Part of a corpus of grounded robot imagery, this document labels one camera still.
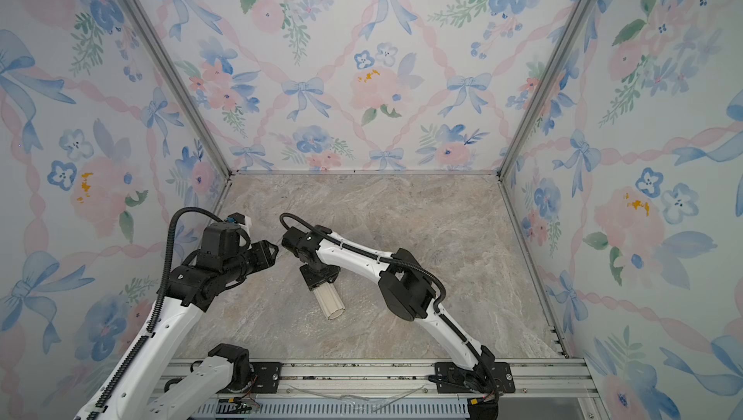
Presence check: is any cream ribbed vase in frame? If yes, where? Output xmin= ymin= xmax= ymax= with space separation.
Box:
xmin=313 ymin=283 xmax=346 ymax=321

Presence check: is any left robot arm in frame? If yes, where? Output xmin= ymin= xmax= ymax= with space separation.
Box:
xmin=77 ymin=207 xmax=279 ymax=419

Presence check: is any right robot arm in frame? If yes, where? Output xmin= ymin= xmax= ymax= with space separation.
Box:
xmin=280 ymin=213 xmax=503 ymax=403

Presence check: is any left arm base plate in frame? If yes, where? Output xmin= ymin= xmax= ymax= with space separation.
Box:
xmin=232 ymin=361 xmax=284 ymax=395

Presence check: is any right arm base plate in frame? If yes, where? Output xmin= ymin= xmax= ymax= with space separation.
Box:
xmin=428 ymin=362 xmax=516 ymax=395

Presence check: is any white slotted cable duct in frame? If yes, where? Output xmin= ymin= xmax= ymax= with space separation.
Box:
xmin=189 ymin=398 xmax=470 ymax=419

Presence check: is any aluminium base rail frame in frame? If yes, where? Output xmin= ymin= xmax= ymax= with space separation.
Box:
xmin=205 ymin=358 xmax=609 ymax=419

